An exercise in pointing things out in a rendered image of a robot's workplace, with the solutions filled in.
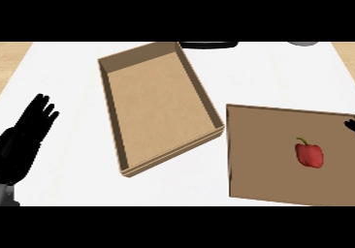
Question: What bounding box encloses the red bell pepper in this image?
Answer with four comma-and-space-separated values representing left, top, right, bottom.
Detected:
293, 137, 326, 170

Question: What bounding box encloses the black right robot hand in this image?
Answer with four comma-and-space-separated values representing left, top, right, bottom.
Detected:
344, 117, 355, 138

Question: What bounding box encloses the grey rounded object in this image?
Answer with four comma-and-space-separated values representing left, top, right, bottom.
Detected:
288, 41, 322, 47

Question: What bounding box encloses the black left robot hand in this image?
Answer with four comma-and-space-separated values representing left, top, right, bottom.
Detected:
0, 93, 63, 187

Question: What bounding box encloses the brown flat tray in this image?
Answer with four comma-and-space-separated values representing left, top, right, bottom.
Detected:
225, 103, 355, 207

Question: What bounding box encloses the open cardboard box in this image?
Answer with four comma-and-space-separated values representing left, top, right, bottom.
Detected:
98, 41, 227, 178

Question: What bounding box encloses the black rounded object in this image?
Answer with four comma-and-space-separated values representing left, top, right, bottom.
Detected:
180, 41, 242, 49

